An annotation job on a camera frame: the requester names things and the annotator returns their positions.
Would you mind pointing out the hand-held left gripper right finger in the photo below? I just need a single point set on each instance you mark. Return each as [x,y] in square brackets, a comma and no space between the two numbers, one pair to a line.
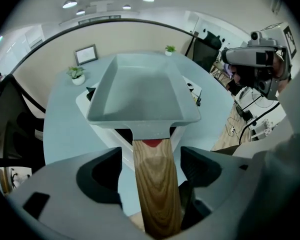
[230,174]

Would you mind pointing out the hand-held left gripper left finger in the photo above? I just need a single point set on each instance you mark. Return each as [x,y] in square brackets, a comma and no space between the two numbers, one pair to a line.
[65,184]

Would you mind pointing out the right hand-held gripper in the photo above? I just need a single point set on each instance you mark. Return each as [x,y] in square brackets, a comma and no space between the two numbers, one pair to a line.
[242,55]

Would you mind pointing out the black mesh office chair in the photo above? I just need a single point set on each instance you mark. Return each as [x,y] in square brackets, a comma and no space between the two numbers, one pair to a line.
[205,50]

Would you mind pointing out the white power strip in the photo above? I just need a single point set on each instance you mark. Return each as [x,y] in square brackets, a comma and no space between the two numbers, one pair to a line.
[232,130]

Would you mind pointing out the small potted plant white pot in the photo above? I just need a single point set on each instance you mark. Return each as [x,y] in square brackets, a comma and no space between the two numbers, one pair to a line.
[169,50]

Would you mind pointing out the potted plant round white pot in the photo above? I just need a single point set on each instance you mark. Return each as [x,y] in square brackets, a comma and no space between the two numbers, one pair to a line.
[78,78]

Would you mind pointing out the beige partition panel black rim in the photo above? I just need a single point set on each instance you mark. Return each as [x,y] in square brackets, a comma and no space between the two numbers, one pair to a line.
[130,37]

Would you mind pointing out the framed picture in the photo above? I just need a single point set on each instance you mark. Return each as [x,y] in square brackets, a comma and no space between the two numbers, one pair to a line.
[86,54]

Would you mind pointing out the ceiling air vent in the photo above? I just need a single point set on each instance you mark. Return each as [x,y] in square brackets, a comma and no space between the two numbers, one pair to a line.
[100,19]

